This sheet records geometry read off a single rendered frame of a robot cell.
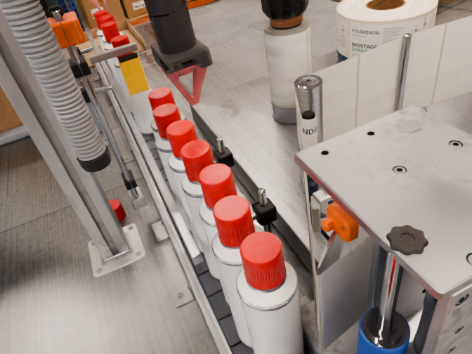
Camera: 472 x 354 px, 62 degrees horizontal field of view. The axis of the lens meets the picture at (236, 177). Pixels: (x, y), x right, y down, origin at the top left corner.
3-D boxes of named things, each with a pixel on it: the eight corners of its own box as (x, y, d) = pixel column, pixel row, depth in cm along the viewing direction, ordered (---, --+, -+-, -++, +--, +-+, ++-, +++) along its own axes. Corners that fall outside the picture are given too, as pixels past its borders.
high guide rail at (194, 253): (204, 261, 47) (201, 253, 46) (194, 265, 47) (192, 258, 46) (90, 31, 127) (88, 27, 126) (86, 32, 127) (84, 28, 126)
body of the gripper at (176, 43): (189, 41, 64) (177, -5, 60) (213, 60, 57) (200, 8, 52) (153, 55, 63) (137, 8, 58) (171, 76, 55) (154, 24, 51)
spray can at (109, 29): (151, 109, 94) (122, 23, 81) (130, 116, 92) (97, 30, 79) (146, 100, 97) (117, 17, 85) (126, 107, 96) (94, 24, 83)
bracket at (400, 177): (595, 213, 21) (603, 201, 21) (437, 304, 19) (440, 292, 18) (411, 112, 31) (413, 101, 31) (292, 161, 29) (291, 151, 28)
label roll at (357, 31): (447, 65, 87) (460, -3, 78) (381, 98, 81) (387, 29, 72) (378, 43, 102) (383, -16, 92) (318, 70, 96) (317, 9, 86)
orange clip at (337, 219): (359, 239, 30) (361, 220, 29) (338, 250, 30) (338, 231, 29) (336, 216, 33) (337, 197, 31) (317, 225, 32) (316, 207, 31)
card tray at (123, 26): (146, 50, 139) (142, 38, 137) (74, 72, 134) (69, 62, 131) (129, 29, 162) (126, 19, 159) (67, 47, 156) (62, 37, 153)
